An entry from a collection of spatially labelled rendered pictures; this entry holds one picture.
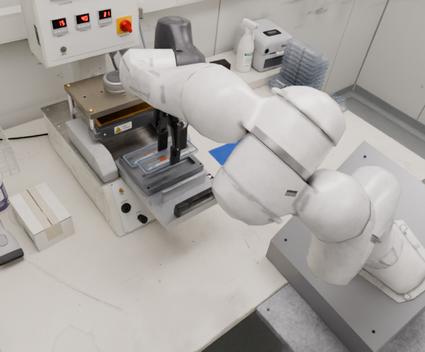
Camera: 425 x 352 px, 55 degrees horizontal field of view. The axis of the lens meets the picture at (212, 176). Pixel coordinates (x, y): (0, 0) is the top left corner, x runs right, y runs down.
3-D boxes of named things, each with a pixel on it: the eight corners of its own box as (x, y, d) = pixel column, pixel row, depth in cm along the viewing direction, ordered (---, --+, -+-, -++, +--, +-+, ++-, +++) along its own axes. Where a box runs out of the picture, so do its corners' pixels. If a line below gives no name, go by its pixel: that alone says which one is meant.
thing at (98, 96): (59, 99, 136) (52, 64, 127) (139, 75, 151) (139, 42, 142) (93, 139, 123) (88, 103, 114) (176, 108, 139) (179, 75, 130)
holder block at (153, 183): (118, 163, 124) (118, 156, 122) (172, 140, 134) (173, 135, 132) (147, 196, 116) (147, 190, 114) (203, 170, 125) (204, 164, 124)
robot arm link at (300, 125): (191, 142, 48) (286, 33, 46) (165, 104, 64) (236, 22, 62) (290, 221, 57) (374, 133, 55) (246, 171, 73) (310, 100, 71)
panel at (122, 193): (124, 235, 132) (108, 184, 124) (197, 197, 146) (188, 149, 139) (127, 237, 130) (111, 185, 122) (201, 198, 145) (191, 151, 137)
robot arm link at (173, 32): (162, 105, 88) (208, 102, 90) (165, 49, 78) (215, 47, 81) (151, 61, 100) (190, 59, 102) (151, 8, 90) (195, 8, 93)
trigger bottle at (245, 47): (231, 67, 206) (238, 19, 188) (241, 63, 210) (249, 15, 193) (243, 75, 202) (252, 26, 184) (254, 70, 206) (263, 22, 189)
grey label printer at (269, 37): (232, 52, 217) (236, 21, 205) (261, 45, 226) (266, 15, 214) (259, 75, 204) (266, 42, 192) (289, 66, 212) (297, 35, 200)
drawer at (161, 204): (114, 170, 127) (112, 151, 122) (172, 145, 138) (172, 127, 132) (166, 232, 112) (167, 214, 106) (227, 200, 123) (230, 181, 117)
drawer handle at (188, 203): (173, 214, 112) (174, 204, 109) (215, 192, 119) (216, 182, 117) (177, 218, 111) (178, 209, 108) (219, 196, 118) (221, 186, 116)
